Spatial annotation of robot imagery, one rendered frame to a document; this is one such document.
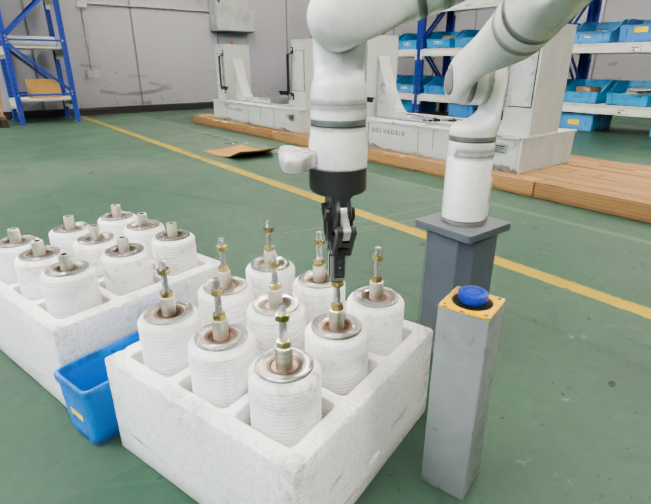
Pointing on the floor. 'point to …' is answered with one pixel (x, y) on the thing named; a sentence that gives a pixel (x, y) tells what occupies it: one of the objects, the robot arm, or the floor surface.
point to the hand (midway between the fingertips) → (337, 265)
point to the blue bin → (92, 392)
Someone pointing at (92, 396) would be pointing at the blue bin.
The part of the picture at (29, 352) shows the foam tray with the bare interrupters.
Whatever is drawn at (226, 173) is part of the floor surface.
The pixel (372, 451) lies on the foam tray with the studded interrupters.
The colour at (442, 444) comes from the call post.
